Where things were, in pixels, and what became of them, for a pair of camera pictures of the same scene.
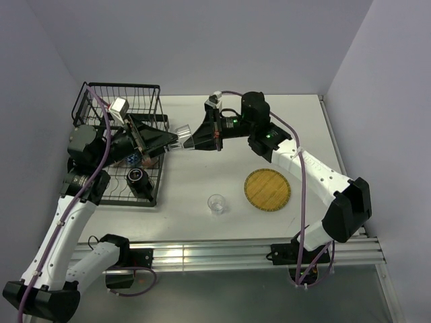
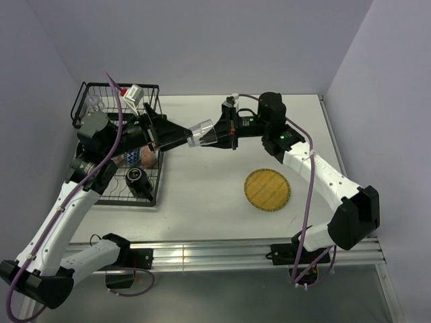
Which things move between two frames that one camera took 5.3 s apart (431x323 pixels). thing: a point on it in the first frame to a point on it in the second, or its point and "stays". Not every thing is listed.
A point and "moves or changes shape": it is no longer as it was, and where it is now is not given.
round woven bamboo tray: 267,190 stays
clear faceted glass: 185,138 moves or changes shape
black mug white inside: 140,183 stays
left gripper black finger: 155,151 to 164,147
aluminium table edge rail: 367,250 stays
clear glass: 216,202 moves or changes shape
